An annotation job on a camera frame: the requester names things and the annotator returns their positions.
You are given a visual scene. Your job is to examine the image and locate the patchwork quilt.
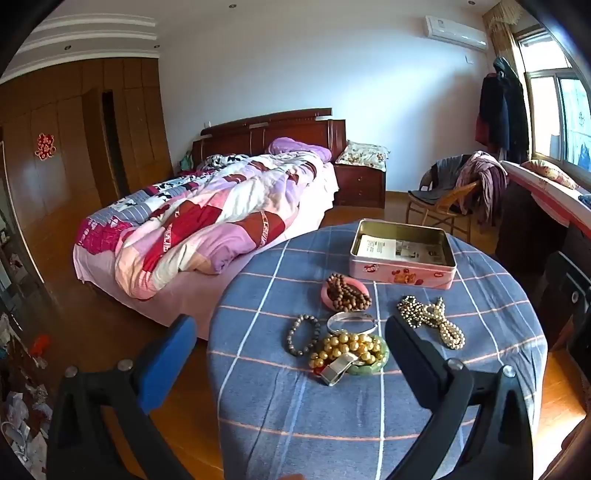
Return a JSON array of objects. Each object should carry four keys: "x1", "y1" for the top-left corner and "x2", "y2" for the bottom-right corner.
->
[{"x1": 76, "y1": 152, "x2": 328, "y2": 301}]

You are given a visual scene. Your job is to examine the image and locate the dark wooden headboard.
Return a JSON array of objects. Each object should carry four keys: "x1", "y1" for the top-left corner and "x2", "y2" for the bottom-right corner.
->
[{"x1": 191, "y1": 108, "x2": 347, "y2": 162}]

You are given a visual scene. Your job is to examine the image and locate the pink purple garment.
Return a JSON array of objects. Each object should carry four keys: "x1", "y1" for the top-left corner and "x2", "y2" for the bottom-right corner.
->
[{"x1": 455, "y1": 151, "x2": 509, "y2": 227}]

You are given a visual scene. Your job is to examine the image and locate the grey and white pearl necklace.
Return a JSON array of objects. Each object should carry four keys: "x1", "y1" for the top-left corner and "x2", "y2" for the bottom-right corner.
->
[{"x1": 397, "y1": 295, "x2": 465, "y2": 350}]

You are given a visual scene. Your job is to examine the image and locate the wooden wardrobe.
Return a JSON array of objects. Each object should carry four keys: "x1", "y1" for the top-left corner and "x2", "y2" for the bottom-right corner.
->
[{"x1": 0, "y1": 58, "x2": 174, "y2": 282}]

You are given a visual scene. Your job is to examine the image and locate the purple pillow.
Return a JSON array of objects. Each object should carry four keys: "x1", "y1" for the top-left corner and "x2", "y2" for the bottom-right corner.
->
[{"x1": 268, "y1": 137, "x2": 332, "y2": 161}]

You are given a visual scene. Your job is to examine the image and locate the brown wooden bead necklace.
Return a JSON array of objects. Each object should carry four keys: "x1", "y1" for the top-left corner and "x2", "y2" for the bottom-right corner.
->
[{"x1": 327, "y1": 273, "x2": 372, "y2": 311}]

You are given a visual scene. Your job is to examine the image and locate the window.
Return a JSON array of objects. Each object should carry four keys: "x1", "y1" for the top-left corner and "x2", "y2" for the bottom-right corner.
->
[{"x1": 517, "y1": 28, "x2": 591, "y2": 176}]

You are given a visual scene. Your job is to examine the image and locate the grey jacket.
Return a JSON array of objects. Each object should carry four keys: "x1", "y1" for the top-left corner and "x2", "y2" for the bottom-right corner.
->
[{"x1": 422, "y1": 154, "x2": 472, "y2": 204}]

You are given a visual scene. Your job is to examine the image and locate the blue checked tablecloth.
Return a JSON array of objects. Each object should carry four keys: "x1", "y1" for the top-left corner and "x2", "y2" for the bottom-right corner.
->
[{"x1": 206, "y1": 224, "x2": 550, "y2": 480}]

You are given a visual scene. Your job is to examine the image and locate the green jade bangle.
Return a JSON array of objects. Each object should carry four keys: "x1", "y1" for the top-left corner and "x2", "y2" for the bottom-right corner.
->
[{"x1": 346, "y1": 335, "x2": 390, "y2": 376}]

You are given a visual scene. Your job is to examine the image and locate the silver bangle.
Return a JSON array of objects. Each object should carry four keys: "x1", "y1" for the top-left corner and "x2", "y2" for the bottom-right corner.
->
[{"x1": 327, "y1": 311, "x2": 378, "y2": 335}]

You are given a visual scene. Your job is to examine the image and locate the floral cushion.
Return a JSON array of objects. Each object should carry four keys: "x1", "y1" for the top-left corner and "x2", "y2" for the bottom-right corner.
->
[{"x1": 519, "y1": 159, "x2": 580, "y2": 190}]

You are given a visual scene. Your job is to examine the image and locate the pink striped bench cushion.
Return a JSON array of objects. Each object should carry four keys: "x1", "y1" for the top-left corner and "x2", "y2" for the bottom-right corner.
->
[{"x1": 501, "y1": 159, "x2": 591, "y2": 227}]

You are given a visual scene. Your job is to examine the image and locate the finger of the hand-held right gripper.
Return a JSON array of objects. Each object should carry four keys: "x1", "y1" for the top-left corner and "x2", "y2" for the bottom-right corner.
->
[{"x1": 545, "y1": 250, "x2": 591, "y2": 352}]

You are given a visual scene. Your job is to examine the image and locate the white paper sheet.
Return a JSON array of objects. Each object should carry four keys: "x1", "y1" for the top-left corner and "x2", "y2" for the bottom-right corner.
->
[{"x1": 357, "y1": 234, "x2": 445, "y2": 265}]

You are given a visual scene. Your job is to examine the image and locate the pink tin box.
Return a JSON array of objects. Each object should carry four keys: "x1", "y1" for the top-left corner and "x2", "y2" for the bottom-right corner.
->
[{"x1": 349, "y1": 219, "x2": 458, "y2": 291}]

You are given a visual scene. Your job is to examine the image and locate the red paper decoration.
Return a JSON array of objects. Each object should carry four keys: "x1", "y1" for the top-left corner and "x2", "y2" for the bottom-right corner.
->
[{"x1": 34, "y1": 133, "x2": 56, "y2": 160}]

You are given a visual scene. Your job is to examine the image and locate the silver metal clasp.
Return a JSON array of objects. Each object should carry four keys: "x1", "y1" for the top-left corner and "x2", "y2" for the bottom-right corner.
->
[{"x1": 318, "y1": 353, "x2": 361, "y2": 386}]

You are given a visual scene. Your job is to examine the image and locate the pink bangle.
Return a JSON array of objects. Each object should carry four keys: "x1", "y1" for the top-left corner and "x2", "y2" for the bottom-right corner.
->
[{"x1": 321, "y1": 277, "x2": 370, "y2": 311}]

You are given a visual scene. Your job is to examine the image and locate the dark wooden nightstand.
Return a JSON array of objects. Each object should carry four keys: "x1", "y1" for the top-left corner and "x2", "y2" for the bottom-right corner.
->
[{"x1": 333, "y1": 161, "x2": 386, "y2": 208}]

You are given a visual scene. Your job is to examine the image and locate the bed with pink sheet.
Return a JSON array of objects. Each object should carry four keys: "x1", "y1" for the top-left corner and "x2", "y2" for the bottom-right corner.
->
[{"x1": 73, "y1": 161, "x2": 340, "y2": 342}]

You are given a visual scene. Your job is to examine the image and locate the floral pillow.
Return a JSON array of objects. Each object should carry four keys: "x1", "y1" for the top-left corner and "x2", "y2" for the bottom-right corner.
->
[{"x1": 335, "y1": 140, "x2": 391, "y2": 172}]

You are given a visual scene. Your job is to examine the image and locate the wicker chair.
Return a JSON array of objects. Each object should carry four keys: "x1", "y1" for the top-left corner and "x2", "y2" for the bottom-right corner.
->
[{"x1": 406, "y1": 161, "x2": 481, "y2": 232}]

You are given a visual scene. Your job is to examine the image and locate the yellow bead bracelet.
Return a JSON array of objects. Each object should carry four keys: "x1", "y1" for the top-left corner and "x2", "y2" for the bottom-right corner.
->
[{"x1": 308, "y1": 332, "x2": 382, "y2": 370}]

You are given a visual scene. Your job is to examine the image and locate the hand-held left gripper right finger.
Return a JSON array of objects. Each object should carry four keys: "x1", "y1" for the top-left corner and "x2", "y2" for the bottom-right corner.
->
[{"x1": 385, "y1": 314, "x2": 534, "y2": 480}]

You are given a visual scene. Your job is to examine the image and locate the dark bead bracelet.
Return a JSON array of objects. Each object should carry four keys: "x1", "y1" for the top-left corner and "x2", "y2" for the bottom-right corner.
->
[{"x1": 285, "y1": 314, "x2": 321, "y2": 357}]

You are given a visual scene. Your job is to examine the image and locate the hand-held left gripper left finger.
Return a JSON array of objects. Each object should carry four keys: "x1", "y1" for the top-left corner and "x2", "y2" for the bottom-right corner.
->
[{"x1": 46, "y1": 315, "x2": 218, "y2": 480}]

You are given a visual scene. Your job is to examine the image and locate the beige curtain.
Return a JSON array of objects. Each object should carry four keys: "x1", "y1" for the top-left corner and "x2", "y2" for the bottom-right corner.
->
[{"x1": 482, "y1": 0, "x2": 525, "y2": 75}]

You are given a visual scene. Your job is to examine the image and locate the floor clutter pile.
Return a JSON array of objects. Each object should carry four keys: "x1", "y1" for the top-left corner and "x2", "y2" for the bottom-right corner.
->
[{"x1": 0, "y1": 314, "x2": 54, "y2": 462}]

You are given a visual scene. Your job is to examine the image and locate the dark wooden cabinet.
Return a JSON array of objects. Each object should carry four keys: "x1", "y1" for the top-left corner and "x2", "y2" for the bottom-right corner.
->
[{"x1": 496, "y1": 175, "x2": 591, "y2": 278}]

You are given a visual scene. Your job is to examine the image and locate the dark hanging clothes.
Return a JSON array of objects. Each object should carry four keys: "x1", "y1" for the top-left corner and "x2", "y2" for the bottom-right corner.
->
[{"x1": 475, "y1": 56, "x2": 529, "y2": 160}]

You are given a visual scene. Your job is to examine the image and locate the white air conditioner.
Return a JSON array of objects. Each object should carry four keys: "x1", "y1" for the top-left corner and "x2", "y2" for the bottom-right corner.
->
[{"x1": 425, "y1": 15, "x2": 489, "y2": 51}]

